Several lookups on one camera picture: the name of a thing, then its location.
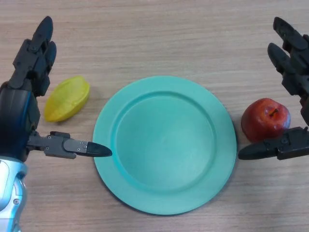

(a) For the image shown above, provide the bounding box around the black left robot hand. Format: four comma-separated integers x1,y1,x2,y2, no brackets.
0,15,112,162

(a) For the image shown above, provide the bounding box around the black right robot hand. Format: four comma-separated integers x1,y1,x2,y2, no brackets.
238,16,309,161

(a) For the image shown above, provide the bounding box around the yellow starfruit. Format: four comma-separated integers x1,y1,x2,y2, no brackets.
44,75,90,122

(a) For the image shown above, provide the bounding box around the green round plate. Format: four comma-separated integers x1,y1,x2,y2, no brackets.
92,75,238,216

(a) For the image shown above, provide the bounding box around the red apple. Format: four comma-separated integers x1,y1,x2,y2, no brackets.
240,98,291,143

